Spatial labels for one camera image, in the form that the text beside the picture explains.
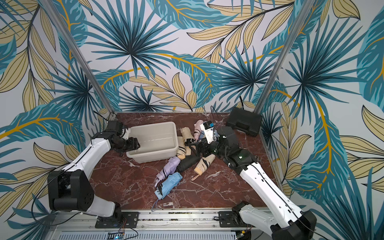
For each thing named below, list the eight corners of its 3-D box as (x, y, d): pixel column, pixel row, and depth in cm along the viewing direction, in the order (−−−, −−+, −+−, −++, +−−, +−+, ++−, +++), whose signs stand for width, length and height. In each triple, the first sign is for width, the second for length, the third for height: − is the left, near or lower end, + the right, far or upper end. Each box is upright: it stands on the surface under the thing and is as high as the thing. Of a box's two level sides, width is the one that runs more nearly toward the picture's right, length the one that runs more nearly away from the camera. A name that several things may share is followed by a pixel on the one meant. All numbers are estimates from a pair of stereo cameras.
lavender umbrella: (152, 183, 87) (150, 180, 82) (174, 158, 97) (174, 154, 93) (160, 190, 84) (158, 187, 80) (182, 163, 95) (182, 159, 90)
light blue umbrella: (152, 192, 83) (151, 189, 80) (175, 171, 91) (175, 168, 87) (160, 201, 80) (158, 199, 77) (183, 179, 88) (183, 176, 85)
